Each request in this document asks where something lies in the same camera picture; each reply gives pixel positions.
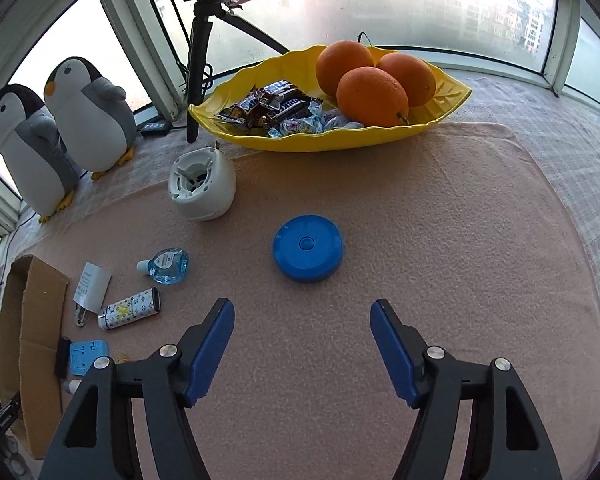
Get blue phone stand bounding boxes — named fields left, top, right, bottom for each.
left=69, top=339, right=109, bottom=376

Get clear blue liquid bottle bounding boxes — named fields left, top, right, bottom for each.
left=136, top=248, right=189, bottom=285

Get blue round tape measure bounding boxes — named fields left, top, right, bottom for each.
left=272, top=214, right=343, bottom=283

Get white round device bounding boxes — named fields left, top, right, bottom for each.
left=168, top=146, right=237, bottom=222

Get pink lotion bottle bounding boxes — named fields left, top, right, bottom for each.
left=62, top=379, right=82, bottom=396

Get white patterned lighter case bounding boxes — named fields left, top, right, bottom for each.
left=98, top=287, right=161, bottom=330

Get brown cardboard box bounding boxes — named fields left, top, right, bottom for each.
left=0, top=255, right=69, bottom=460

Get white charger block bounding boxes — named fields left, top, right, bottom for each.
left=73, top=262, right=111, bottom=314

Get large grey penguin plush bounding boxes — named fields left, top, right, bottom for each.
left=0, top=84, right=82, bottom=223

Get small grey penguin plush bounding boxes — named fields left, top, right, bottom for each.
left=43, top=56, right=137, bottom=180

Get right rear orange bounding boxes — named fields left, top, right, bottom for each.
left=376, top=52, right=437, bottom=107

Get dark chocolate bar wrappers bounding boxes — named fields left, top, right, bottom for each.
left=215, top=79, right=313, bottom=131

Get blue wrapped candies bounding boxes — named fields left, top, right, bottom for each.
left=266, top=99, right=364, bottom=139

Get left rear orange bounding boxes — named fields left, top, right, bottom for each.
left=315, top=40, right=375, bottom=98

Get yellow leaf-shaped fruit tray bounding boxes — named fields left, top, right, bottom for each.
left=188, top=44, right=471, bottom=153

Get black tripod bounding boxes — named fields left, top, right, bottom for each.
left=182, top=0, right=290, bottom=144

